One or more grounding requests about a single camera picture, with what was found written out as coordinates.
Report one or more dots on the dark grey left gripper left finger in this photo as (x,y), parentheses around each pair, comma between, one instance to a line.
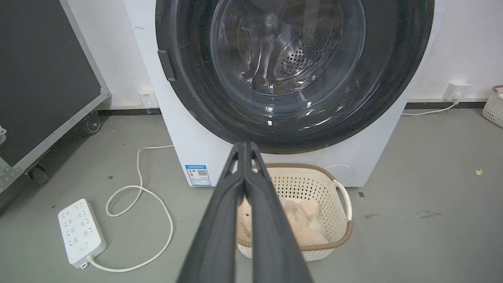
(220,228)

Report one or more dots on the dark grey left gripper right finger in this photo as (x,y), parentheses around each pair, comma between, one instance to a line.
(271,232)

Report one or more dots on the white front-load washing machine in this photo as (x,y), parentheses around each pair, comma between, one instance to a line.
(188,133)

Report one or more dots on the round dark glass washer door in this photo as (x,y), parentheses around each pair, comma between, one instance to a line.
(294,74)

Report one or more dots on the cream plush toy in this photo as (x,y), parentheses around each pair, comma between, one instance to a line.
(302,220)

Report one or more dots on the blue energy label sticker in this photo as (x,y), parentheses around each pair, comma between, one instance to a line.
(198,175)

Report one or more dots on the cream perforated laundry basket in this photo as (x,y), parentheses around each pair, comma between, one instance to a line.
(314,188)

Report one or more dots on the white power strip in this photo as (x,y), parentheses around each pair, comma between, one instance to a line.
(80,232)

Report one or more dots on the black wheeled flight case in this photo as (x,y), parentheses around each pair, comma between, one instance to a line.
(39,78)

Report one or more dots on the white woven basket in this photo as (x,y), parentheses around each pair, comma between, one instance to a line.
(494,106)

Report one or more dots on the white wall socket with plug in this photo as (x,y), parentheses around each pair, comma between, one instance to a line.
(457,91)

